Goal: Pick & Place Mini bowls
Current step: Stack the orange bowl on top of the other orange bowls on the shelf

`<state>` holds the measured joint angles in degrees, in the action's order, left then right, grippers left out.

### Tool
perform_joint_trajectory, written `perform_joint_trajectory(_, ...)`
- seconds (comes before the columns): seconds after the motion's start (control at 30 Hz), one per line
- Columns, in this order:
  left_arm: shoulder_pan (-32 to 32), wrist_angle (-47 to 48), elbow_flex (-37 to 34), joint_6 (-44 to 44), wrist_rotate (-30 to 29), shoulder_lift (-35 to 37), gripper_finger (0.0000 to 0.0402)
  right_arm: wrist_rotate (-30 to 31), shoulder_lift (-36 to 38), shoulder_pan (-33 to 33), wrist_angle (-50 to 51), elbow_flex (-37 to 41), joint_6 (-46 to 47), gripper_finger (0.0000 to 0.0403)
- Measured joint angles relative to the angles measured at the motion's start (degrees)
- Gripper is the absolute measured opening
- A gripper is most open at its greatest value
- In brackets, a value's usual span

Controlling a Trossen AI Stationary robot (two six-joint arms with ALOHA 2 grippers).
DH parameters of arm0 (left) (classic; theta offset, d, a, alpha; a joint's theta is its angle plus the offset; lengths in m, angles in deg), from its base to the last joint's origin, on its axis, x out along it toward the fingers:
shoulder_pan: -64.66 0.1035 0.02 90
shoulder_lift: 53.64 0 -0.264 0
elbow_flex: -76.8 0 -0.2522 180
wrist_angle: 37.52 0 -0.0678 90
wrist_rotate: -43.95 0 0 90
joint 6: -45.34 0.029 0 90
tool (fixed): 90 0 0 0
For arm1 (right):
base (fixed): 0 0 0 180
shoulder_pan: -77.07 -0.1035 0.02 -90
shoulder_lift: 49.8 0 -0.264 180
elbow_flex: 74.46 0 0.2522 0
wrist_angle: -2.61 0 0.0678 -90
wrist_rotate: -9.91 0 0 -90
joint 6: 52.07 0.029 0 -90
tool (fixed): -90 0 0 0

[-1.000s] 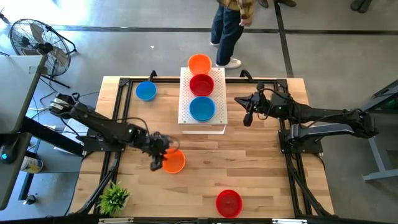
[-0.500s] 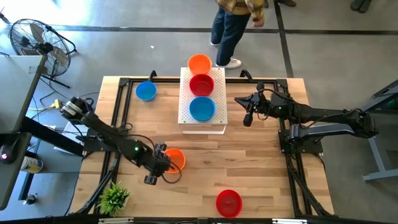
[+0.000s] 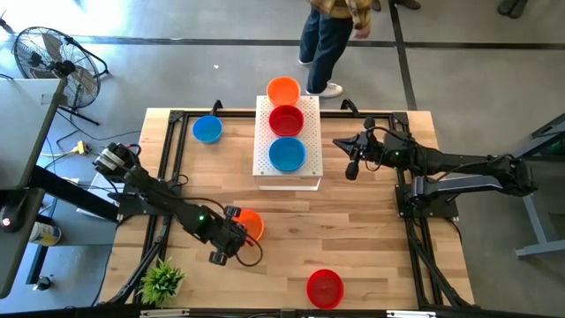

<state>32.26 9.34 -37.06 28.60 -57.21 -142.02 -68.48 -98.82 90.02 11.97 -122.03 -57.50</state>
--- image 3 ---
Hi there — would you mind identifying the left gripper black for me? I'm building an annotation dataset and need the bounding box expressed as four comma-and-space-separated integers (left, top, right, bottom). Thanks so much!
204, 205, 250, 267

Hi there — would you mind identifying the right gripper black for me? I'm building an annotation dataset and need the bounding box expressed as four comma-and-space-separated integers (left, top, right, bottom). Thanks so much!
332, 117, 390, 180

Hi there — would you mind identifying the orange plastic mini bowl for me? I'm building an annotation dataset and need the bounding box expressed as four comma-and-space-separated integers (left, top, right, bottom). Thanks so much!
266, 76, 302, 107
232, 208, 266, 243

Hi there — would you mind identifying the blue plastic mini bowl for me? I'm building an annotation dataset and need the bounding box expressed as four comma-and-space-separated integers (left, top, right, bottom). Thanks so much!
192, 114, 224, 145
267, 136, 308, 173

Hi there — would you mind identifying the red plastic mini bowl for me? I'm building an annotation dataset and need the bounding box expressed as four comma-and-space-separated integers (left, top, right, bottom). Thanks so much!
268, 104, 305, 138
305, 268, 346, 310

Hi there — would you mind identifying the white perforated metal shelf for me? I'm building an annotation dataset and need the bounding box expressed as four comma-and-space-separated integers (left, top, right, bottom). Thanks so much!
252, 95, 324, 192

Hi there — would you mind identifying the green potted plant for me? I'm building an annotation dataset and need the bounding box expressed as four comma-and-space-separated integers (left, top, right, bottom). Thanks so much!
137, 258, 186, 307

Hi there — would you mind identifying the white paper sheet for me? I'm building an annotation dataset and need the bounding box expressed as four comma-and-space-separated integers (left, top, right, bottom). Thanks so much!
77, 170, 129, 217

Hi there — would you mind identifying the black desk leg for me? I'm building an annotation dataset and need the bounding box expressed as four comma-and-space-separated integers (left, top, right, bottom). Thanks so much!
26, 163, 123, 223

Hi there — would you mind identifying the white yellow can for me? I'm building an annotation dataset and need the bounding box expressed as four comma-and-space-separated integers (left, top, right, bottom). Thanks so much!
28, 221, 63, 247

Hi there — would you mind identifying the grey metal table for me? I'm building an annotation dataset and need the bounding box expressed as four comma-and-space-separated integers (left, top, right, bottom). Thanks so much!
514, 112, 565, 261

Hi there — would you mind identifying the grey desk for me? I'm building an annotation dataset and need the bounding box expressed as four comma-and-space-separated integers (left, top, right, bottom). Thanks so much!
0, 77, 67, 299

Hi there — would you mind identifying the black floor fan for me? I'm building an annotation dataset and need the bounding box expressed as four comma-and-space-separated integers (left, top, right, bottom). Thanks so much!
11, 26, 110, 127

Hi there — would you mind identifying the silver metal bracket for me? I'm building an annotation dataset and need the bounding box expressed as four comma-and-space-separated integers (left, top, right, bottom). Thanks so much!
386, 310, 438, 318
139, 308, 191, 318

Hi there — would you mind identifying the black aluminium frame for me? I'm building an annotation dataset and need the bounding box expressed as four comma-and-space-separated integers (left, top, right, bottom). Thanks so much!
105, 108, 476, 318

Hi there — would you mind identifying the white cable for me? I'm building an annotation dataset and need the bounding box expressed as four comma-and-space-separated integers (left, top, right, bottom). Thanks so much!
41, 148, 79, 159

